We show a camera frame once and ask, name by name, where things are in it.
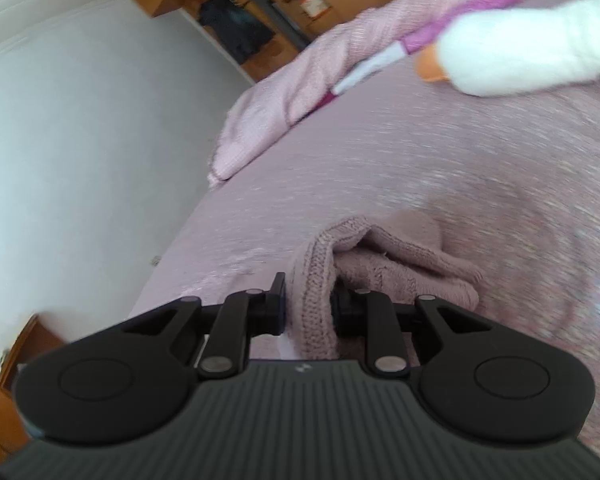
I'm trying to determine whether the pink floral bed sheet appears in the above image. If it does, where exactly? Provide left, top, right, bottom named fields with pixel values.
left=134, top=60, right=600, bottom=456

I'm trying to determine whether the white goose plush toy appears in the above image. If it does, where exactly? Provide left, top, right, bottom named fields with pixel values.
left=415, top=0, right=600, bottom=98

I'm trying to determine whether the pink cable-knit cardigan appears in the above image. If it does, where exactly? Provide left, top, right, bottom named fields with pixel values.
left=279, top=210, right=482, bottom=360

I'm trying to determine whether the wooden bedside cabinet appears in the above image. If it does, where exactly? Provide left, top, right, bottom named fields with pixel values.
left=0, top=314, right=65, bottom=463

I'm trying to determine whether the pink checkered quilt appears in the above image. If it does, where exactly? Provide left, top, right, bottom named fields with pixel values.
left=208, top=0, right=524, bottom=185

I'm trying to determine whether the black hanging garment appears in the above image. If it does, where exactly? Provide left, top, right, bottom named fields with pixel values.
left=198, top=0, right=275, bottom=64

